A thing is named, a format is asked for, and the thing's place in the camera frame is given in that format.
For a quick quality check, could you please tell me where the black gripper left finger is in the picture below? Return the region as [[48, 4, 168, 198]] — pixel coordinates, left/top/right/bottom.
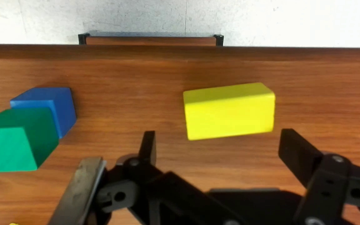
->
[[48, 129, 240, 225]]

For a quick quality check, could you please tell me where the yellow rectangular block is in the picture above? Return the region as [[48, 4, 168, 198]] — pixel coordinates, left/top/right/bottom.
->
[[183, 81, 277, 141]]

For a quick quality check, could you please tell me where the wooden lower shelf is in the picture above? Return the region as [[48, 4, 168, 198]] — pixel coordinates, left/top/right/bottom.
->
[[78, 31, 225, 47]]

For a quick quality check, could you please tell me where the green cube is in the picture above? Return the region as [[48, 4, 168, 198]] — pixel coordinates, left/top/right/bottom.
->
[[0, 107, 60, 173]]

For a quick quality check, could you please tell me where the blue cube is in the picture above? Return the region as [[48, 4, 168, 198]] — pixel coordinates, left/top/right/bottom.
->
[[9, 86, 78, 139]]

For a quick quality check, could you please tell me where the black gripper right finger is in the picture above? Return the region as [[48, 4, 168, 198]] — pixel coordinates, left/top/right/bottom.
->
[[278, 127, 360, 225]]

